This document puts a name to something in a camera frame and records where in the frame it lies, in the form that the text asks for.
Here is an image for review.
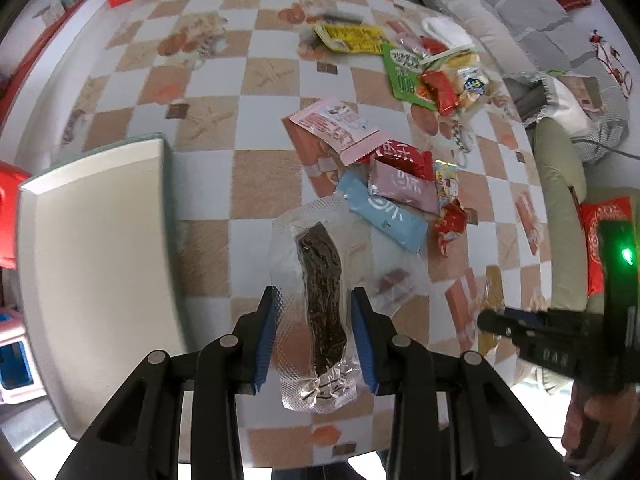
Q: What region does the red wafer packet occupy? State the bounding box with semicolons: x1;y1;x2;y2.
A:
373;140;434;181

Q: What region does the clear round cake packet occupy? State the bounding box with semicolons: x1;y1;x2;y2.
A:
369;256;428;316

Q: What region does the clear bread bun packet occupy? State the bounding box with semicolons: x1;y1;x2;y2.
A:
422;47;490;113

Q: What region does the red plastic stool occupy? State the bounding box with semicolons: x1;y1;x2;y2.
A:
0;162;30;270

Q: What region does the pink wafer packet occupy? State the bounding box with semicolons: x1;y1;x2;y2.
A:
368;160;439;214

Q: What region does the green snack packet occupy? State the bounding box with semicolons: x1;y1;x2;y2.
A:
382;44;437;112

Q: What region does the pink blue plastic stool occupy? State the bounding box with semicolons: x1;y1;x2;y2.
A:
0;307;46;404

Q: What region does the small red snack packet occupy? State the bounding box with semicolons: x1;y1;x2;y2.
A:
421;70;459;116

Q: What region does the dark jerky clear packet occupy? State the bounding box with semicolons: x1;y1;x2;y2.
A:
269;196;360;414

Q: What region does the pink cookie snack packet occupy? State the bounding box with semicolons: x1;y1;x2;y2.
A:
288;98;390;166

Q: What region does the white tray box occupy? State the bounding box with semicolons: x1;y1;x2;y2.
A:
16;134;188;439

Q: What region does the light blue wafer packet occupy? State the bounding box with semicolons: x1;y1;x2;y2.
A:
335;171;428;255

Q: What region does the red packet on sofa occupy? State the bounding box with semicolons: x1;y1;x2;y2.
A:
578;196;634;297

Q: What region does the hello kitty candy packet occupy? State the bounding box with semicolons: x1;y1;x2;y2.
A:
434;159;459;210

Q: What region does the yellow snack packet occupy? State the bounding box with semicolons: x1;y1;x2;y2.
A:
312;23;390;55

